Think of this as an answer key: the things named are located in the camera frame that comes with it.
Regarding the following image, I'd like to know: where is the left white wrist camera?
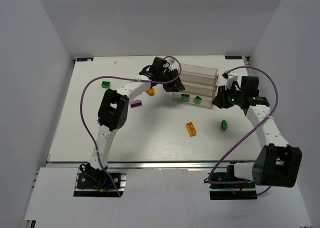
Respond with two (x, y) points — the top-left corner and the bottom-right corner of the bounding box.
(163, 58), (176, 68)

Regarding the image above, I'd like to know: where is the clear tiered container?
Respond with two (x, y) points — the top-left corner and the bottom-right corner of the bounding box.
(172, 64), (219, 108)

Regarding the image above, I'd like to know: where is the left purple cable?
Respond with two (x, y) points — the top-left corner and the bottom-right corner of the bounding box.
(80, 55), (182, 198)

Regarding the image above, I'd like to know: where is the left blue label sticker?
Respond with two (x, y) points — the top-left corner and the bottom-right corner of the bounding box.
(76, 57), (94, 62)

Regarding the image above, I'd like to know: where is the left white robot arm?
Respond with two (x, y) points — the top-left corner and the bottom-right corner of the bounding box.
(79, 56), (185, 188)

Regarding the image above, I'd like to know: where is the purple rounded lego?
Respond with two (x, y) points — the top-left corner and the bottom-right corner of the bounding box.
(130, 99), (143, 108)

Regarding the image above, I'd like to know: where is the green rounded lego right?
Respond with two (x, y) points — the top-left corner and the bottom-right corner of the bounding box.
(221, 119), (228, 131)

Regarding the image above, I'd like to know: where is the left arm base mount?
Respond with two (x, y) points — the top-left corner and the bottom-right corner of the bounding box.
(73, 163), (127, 198)

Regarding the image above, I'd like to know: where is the orange rounded lego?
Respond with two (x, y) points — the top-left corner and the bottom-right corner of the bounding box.
(146, 87), (156, 96)

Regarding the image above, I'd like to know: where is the aluminium table rail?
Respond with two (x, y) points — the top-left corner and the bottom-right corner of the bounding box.
(46, 160), (266, 171)

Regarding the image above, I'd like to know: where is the green square lego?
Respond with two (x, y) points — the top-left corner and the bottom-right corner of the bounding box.
(180, 93), (190, 103)

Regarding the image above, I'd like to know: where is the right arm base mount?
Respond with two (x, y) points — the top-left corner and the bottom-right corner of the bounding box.
(203, 162), (258, 201)

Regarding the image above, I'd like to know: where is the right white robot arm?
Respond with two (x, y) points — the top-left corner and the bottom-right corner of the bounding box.
(212, 72), (302, 188)

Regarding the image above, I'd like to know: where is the blue label sticker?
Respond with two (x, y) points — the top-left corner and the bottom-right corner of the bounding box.
(224, 55), (243, 60)
(76, 57), (94, 62)

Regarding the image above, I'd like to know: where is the right blue label sticker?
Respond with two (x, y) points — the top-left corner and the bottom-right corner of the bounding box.
(224, 55), (243, 60)

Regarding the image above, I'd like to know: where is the yellow rectangular lego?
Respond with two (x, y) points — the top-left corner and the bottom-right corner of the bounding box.
(185, 122), (197, 137)

